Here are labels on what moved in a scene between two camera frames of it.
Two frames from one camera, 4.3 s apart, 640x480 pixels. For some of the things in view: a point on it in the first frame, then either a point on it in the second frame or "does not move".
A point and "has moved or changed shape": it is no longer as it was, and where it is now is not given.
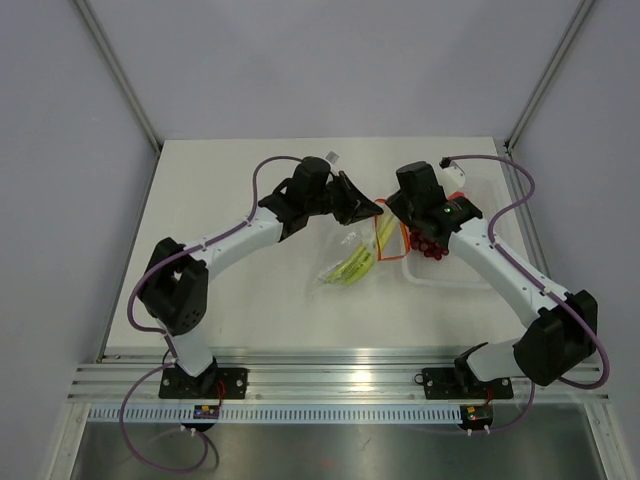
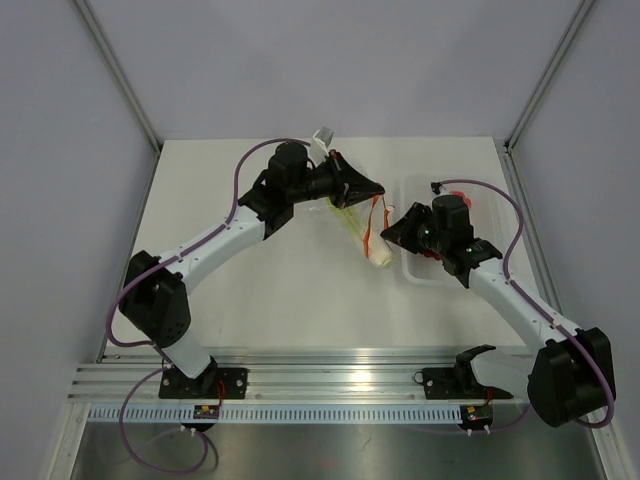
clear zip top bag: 359,247 has moved or changed shape
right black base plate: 462,384 does not move
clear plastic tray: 486,194 does not move
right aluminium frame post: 548,75 does not move
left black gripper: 356,205 → 348,185
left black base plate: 213,383 does not move
